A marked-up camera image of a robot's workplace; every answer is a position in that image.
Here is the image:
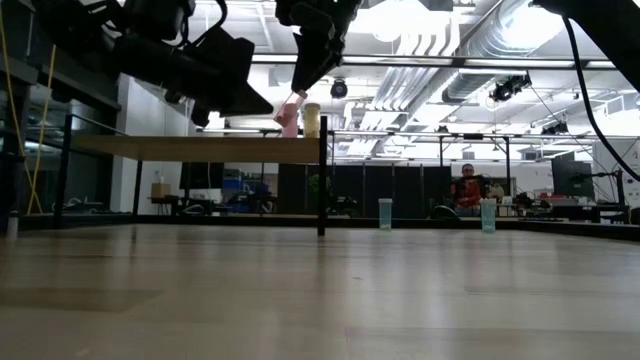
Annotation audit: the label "person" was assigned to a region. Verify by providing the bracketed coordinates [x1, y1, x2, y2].
[448, 163, 491, 217]

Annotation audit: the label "black ceiling spotlight cluster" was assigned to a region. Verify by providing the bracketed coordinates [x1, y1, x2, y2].
[489, 73, 533, 104]

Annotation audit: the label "pink medicine bottle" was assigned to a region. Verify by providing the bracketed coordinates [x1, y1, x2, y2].
[273, 89, 309, 126]

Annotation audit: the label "yellow medicine bottle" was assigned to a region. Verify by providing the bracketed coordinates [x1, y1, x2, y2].
[303, 102, 322, 139]

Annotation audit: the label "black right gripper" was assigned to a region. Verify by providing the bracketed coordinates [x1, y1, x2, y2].
[274, 0, 362, 94]

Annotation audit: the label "black computer monitor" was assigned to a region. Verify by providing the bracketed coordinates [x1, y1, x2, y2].
[551, 158, 596, 199]

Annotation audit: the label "yellow extension cable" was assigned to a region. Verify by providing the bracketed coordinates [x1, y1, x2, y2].
[0, 4, 57, 216]

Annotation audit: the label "black wall screen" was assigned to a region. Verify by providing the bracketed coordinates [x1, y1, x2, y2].
[179, 162, 226, 190]

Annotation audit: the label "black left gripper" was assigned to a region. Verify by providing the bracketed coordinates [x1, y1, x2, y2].
[113, 27, 275, 128]

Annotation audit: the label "black background rig frame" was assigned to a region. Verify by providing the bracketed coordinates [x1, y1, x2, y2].
[437, 132, 512, 201]

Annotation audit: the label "teal medicine bottle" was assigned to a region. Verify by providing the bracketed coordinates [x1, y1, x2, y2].
[377, 197, 394, 232]
[479, 198, 498, 235]

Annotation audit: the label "black partition curtain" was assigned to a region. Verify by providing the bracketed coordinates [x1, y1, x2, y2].
[277, 164, 454, 219]

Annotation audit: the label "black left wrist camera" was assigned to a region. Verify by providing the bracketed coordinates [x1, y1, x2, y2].
[122, 0, 196, 41]

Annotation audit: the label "green potted plant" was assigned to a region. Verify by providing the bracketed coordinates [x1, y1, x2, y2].
[305, 173, 335, 214]

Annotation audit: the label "blue storage bins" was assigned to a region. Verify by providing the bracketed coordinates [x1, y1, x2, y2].
[222, 169, 274, 214]

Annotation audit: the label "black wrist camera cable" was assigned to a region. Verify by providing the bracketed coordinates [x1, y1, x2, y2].
[560, 14, 640, 184]

